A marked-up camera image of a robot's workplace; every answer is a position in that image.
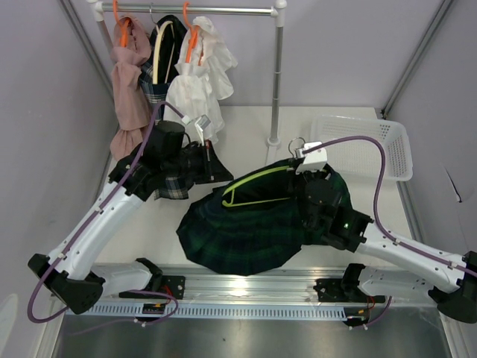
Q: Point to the slotted cable duct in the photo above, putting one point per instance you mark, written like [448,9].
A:
[228,311]

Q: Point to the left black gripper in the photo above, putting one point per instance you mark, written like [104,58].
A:
[215,171]

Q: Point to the green plastic hanger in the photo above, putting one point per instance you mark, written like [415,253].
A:
[264,186]

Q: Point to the orange plastic hanger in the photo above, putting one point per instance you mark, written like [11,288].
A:
[193,40]

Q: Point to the green plaid skirt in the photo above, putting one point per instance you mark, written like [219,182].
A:
[243,241]

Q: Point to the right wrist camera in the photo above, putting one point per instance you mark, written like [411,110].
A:
[310,160]

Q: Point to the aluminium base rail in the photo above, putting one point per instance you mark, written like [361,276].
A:
[204,286]

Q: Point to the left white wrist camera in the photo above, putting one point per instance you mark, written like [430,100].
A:
[198,129]

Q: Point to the navy plaid skirt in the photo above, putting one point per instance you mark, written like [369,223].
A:
[157,74]

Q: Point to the left black mount plate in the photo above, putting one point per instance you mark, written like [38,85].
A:
[165,284]

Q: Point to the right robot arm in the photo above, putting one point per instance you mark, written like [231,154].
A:
[447,279]

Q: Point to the white ruffled skirt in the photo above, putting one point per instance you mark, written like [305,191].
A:
[201,84]

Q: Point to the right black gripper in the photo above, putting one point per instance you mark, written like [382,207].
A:
[306,173]

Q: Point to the orange hanger with pink skirt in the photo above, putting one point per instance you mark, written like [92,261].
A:
[124,25]

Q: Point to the black mount plate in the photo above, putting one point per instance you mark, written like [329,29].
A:
[165,284]
[336,290]

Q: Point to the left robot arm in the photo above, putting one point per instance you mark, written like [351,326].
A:
[180,150]

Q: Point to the metal clothes rack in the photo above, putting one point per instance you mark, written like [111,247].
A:
[275,11]

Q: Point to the right black mount plate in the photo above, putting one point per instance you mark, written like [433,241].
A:
[336,290]

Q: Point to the pink skirt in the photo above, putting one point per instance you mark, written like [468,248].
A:
[132,108]

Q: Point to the white plastic basket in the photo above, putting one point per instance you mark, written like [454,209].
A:
[361,157]

